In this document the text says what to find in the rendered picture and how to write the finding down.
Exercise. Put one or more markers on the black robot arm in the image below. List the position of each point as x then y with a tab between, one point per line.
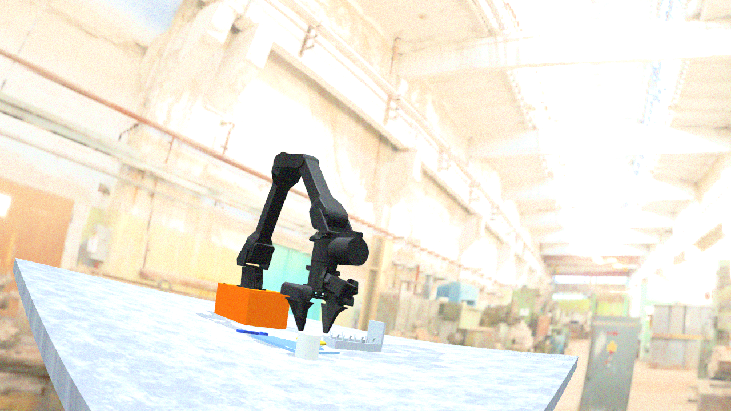
334	243

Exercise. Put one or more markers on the white cylinder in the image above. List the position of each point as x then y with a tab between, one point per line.
307	346

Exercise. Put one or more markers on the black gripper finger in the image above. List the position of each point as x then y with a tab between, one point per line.
329	314
299	309

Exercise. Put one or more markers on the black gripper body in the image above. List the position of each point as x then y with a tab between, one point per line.
307	291

